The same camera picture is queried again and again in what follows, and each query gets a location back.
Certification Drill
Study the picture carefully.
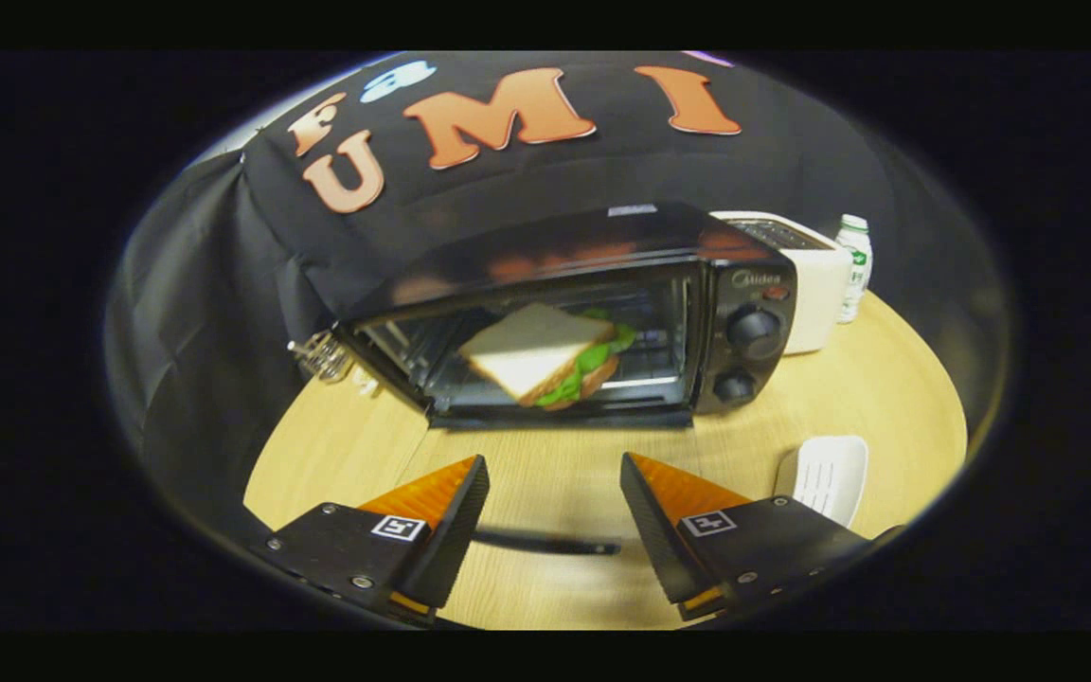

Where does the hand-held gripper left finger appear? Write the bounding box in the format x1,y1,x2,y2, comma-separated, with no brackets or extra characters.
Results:
261,455,492,619

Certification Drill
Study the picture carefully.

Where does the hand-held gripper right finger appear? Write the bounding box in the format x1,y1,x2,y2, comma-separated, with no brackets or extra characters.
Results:
619,451,878,623

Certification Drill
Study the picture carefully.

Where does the sandwich with lettuce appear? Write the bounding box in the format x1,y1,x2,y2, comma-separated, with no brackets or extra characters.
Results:
456,302,639,411

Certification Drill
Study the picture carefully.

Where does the black toaster oven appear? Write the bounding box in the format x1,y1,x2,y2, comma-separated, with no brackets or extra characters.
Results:
331,201,799,556

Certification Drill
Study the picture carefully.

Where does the white pop-up toaster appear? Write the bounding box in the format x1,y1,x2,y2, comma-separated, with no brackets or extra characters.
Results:
710,209,852,357

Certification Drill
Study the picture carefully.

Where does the white rectangular tray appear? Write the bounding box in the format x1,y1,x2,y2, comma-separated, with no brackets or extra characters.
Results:
772,435,871,529

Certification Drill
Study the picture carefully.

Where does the small clear glass jar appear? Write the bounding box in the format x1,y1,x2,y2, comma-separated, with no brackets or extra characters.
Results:
287,329,353,384

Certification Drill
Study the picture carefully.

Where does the white bottle with green label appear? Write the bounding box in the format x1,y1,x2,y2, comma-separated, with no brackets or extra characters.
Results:
833,213,874,326

